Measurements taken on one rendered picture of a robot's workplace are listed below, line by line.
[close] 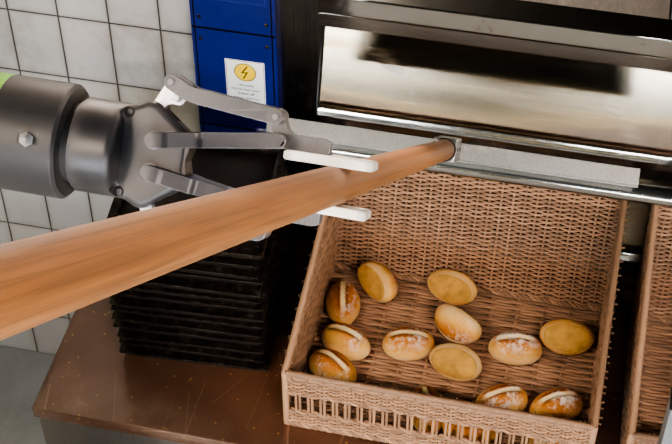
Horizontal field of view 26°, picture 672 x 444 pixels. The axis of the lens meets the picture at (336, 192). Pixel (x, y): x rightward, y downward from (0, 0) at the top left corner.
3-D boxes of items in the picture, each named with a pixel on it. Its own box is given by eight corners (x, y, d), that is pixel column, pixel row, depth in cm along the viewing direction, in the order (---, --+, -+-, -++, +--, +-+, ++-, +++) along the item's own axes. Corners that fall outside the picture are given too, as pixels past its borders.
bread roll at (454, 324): (484, 321, 271) (467, 344, 269) (486, 337, 277) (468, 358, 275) (441, 294, 275) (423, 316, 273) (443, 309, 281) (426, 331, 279)
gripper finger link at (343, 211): (277, 196, 111) (275, 205, 111) (366, 212, 110) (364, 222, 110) (284, 193, 114) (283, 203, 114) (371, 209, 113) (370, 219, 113)
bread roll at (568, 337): (592, 359, 270) (590, 355, 276) (596, 324, 270) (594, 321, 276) (537, 352, 272) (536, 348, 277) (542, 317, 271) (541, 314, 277)
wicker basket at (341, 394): (336, 237, 297) (336, 137, 277) (614, 281, 288) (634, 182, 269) (278, 427, 263) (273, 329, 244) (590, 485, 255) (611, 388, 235)
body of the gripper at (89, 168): (100, 90, 119) (210, 107, 117) (86, 192, 119) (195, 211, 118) (69, 89, 111) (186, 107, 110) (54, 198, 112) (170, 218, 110)
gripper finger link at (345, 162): (290, 157, 114) (291, 148, 114) (377, 171, 113) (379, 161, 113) (282, 158, 111) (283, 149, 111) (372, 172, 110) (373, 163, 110)
